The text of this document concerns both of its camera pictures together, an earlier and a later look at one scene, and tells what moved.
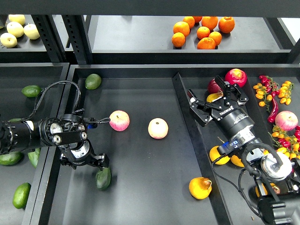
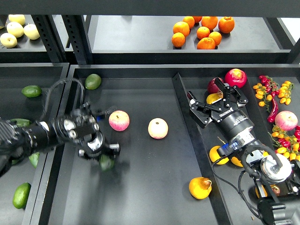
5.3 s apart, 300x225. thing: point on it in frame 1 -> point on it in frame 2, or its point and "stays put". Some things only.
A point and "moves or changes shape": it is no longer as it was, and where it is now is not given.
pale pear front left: x=8 y=40 stays put
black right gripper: x=237 y=124 stays put
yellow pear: x=200 y=188 stays put
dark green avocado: x=103 y=178 moves or changes shape
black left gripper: x=78 y=154 -> x=94 y=144
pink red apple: x=119 y=120 stays put
